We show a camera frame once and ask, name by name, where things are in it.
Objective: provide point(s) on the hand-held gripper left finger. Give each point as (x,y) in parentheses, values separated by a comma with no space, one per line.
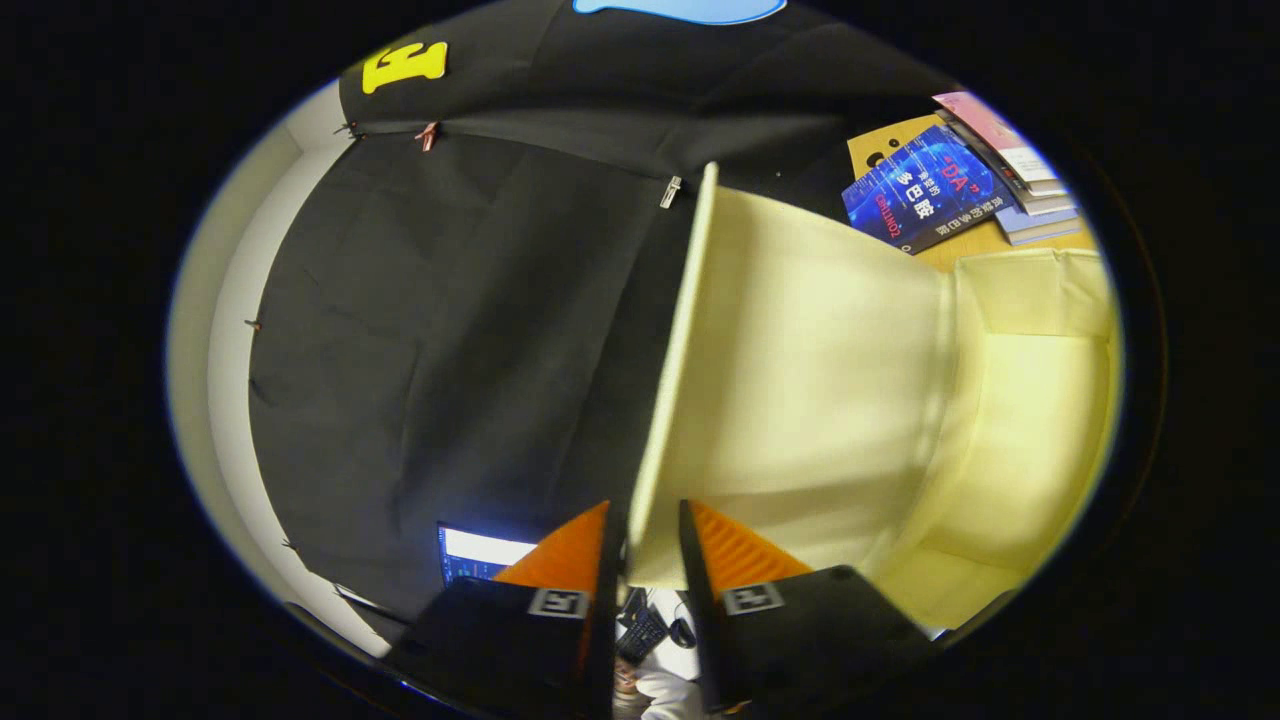
(606,620)

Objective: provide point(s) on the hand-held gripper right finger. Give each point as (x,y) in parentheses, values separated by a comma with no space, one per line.
(700,620)

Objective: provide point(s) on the pale yellow fabric storage box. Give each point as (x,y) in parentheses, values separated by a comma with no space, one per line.
(800,380)

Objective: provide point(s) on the black computer mouse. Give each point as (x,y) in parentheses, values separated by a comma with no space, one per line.
(683,632)

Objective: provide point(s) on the black keyboard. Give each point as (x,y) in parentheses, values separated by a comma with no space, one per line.
(642,635)

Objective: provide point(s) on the computer monitor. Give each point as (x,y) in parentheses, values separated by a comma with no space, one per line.
(480,550)

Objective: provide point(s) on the black backdrop cloth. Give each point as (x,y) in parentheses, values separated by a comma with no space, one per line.
(450,350)

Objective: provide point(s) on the silver backdrop clip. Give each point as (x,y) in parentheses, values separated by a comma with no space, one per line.
(670,192)

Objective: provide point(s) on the dark blue book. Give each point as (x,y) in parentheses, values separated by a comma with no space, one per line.
(920,190)

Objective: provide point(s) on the red backdrop clip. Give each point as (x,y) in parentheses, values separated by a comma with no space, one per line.
(428,135)

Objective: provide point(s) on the pale blue book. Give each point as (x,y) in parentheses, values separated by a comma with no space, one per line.
(1040,228)

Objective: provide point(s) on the grey book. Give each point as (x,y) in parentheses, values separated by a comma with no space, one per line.
(1050,200)

